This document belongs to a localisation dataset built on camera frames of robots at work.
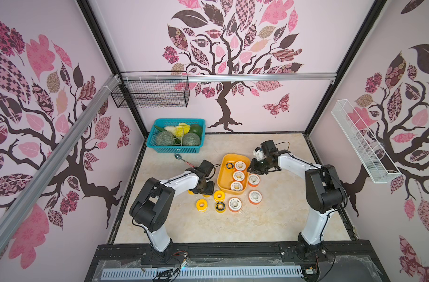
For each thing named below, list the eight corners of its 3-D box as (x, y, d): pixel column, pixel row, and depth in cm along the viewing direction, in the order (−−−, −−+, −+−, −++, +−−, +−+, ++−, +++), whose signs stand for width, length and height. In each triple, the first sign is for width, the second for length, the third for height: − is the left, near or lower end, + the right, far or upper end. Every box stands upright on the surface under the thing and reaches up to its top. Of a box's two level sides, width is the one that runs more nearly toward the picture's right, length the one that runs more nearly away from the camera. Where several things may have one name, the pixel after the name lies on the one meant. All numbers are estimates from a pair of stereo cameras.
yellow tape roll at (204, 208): (196, 211, 88) (195, 210, 86) (196, 200, 92) (196, 198, 90) (208, 211, 88) (207, 210, 86) (208, 200, 92) (208, 198, 90)
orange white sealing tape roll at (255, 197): (249, 204, 90) (249, 202, 88) (247, 192, 95) (248, 190, 93) (262, 204, 90) (263, 202, 88) (260, 192, 95) (261, 190, 93)
